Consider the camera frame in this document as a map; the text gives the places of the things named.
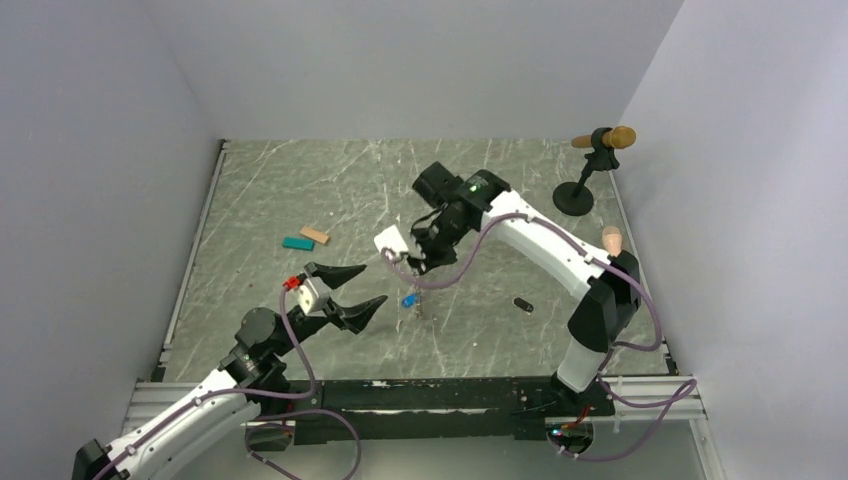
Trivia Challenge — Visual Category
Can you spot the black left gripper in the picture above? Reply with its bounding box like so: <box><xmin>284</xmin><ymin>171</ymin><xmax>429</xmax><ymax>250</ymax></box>
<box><xmin>272</xmin><ymin>262</ymin><xmax>387</xmax><ymax>357</ymax></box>

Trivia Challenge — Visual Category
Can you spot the blue plastic key tag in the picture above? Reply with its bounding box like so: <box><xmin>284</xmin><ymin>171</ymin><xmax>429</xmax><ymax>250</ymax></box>
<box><xmin>400</xmin><ymin>293</ymin><xmax>419</xmax><ymax>308</ymax></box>

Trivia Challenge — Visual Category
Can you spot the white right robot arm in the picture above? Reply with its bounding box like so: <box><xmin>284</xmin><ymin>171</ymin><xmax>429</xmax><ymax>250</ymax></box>
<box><xmin>382</xmin><ymin>162</ymin><xmax>641</xmax><ymax>416</ymax></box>

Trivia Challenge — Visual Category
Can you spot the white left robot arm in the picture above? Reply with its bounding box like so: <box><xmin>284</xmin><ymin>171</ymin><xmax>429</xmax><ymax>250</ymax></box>
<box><xmin>71</xmin><ymin>262</ymin><xmax>387</xmax><ymax>479</ymax></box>

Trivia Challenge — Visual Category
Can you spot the orange rectangular block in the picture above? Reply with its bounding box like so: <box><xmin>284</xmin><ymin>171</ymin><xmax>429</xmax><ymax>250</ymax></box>
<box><xmin>299</xmin><ymin>226</ymin><xmax>330</xmax><ymax>245</ymax></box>

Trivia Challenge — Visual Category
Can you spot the teal rectangular block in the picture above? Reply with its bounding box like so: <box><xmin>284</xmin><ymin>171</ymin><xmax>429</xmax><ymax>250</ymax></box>
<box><xmin>281</xmin><ymin>237</ymin><xmax>315</xmax><ymax>251</ymax></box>

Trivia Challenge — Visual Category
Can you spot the small black cylinder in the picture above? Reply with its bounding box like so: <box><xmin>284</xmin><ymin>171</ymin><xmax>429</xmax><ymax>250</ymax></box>
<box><xmin>513</xmin><ymin>297</ymin><xmax>534</xmax><ymax>313</ymax></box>

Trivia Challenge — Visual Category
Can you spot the pink microphone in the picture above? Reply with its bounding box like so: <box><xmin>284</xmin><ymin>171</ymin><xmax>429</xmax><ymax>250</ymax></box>
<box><xmin>601</xmin><ymin>226</ymin><xmax>624</xmax><ymax>257</ymax></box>

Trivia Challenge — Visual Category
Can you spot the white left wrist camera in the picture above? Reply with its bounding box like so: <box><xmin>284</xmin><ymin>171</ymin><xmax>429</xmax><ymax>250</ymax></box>
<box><xmin>283</xmin><ymin>275</ymin><xmax>332</xmax><ymax>316</ymax></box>

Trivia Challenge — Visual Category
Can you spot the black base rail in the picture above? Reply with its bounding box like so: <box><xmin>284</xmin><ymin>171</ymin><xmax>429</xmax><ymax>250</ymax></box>
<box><xmin>260</xmin><ymin>376</ymin><xmax>615</xmax><ymax>445</ymax></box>

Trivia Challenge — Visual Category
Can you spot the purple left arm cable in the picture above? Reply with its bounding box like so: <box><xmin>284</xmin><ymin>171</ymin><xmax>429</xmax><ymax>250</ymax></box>
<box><xmin>92</xmin><ymin>288</ymin><xmax>362</xmax><ymax>480</ymax></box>

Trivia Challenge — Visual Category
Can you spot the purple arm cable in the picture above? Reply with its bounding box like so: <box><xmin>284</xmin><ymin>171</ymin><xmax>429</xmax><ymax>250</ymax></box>
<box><xmin>382</xmin><ymin>211</ymin><xmax>698</xmax><ymax>464</ymax></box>
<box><xmin>92</xmin><ymin>288</ymin><xmax>362</xmax><ymax>480</ymax></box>

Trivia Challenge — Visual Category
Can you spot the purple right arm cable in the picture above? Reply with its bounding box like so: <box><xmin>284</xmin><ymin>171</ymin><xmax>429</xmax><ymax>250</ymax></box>
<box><xmin>382</xmin><ymin>211</ymin><xmax>698</xmax><ymax>464</ymax></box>

